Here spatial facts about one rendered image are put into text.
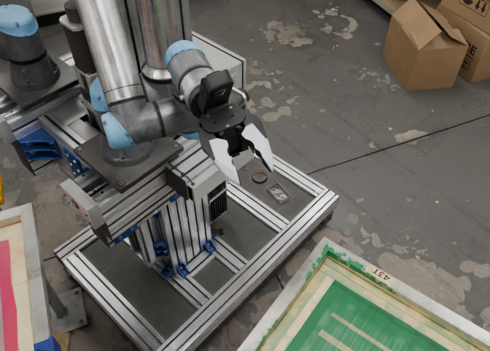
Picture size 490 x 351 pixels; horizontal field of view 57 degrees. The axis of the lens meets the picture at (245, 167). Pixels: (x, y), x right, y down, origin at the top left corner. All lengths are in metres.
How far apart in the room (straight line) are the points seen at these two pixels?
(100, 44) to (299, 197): 1.80
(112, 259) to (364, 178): 1.60
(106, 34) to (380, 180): 2.34
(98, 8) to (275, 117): 2.49
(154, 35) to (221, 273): 1.41
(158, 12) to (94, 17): 0.19
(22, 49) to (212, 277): 1.30
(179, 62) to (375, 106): 2.78
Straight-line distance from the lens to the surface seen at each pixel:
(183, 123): 0.91
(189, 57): 0.85
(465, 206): 3.04
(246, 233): 2.37
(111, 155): 1.26
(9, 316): 1.46
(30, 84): 1.62
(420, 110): 3.60
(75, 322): 2.50
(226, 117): 0.73
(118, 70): 0.90
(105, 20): 0.92
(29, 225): 1.57
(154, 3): 1.06
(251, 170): 2.65
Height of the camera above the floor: 2.16
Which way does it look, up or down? 47 degrees down
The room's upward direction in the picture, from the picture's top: straight up
